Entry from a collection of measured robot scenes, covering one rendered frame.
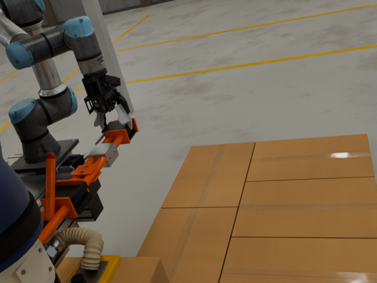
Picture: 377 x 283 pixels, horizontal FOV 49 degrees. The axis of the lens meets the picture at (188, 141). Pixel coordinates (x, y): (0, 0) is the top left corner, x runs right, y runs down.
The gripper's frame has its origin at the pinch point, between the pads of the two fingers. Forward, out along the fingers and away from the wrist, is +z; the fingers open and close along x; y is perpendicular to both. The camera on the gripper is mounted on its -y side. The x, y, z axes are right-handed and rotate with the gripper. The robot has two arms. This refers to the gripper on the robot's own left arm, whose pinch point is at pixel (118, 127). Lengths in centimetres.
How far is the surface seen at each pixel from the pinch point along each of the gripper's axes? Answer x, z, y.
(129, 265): 9.3, 26.5, 33.0
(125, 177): -105, 123, -153
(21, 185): 11, -17, 55
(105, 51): -159, 47, -283
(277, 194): 38, 67, -51
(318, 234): 56, 67, -24
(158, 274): 17.3, 29.0, 33.3
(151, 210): -64, 123, -108
